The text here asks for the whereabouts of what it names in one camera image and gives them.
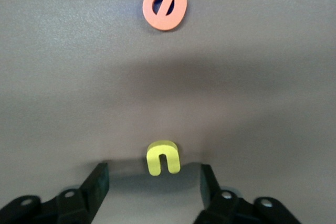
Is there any yellow foam letter n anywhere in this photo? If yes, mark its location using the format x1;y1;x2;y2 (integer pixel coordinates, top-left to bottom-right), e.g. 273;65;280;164
145;140;182;177

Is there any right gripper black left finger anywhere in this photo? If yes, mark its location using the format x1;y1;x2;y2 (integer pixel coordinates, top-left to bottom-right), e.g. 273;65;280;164
0;163;110;224

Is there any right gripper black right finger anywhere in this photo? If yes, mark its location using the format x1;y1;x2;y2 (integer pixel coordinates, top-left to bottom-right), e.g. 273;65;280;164
194;164;302;224

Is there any orange letter o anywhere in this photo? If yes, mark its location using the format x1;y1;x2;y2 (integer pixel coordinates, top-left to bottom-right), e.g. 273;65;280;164
142;0;188;31

